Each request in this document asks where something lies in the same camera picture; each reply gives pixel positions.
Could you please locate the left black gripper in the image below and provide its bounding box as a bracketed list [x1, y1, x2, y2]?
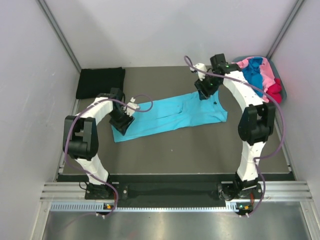
[108, 108, 135, 136]

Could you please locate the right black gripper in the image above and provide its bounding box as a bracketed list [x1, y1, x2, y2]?
[194, 73, 222, 101]

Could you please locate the light blue t shirt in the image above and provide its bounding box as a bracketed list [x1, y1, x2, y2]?
[111, 92, 228, 143]

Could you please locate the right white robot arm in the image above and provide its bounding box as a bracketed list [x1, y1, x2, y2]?
[191, 53, 276, 201]

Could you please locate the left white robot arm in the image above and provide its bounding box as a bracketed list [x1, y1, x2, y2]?
[62, 87, 139, 200]

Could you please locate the folded black t shirt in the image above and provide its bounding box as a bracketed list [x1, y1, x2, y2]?
[75, 67, 126, 100]

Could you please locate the dark blue t shirt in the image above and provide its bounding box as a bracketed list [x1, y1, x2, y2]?
[242, 57, 264, 91]

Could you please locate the pink t shirt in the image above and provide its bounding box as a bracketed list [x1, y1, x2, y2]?
[235, 56, 276, 93]

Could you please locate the magenta t shirt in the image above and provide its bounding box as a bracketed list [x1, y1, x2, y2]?
[266, 78, 283, 104]

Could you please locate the blue laundry basket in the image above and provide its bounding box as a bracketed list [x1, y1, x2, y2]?
[231, 55, 288, 103]

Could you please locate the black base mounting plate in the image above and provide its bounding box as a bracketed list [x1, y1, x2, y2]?
[85, 182, 262, 207]

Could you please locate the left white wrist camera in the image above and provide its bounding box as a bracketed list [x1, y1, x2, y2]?
[123, 97, 140, 117]

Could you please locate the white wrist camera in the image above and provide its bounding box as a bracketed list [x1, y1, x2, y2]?
[190, 63, 207, 81]
[123, 97, 140, 117]

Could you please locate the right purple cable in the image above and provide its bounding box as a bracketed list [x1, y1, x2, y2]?
[183, 55, 286, 217]

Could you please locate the purple cable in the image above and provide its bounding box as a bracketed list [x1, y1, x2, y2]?
[63, 93, 154, 217]
[183, 55, 286, 217]

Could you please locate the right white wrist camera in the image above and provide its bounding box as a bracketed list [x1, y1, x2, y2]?
[190, 63, 207, 81]

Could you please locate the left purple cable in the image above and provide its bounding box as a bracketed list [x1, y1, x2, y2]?
[63, 93, 154, 217]

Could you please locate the slotted cable duct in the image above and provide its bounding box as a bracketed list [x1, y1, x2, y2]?
[50, 202, 249, 213]

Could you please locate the right corner aluminium post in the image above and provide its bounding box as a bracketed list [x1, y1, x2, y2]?
[265, 0, 307, 59]

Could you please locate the corner aluminium post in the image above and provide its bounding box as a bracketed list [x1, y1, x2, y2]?
[265, 0, 307, 59]
[35, 0, 82, 73]

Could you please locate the left corner aluminium post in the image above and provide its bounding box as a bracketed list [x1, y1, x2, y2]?
[35, 0, 82, 73]

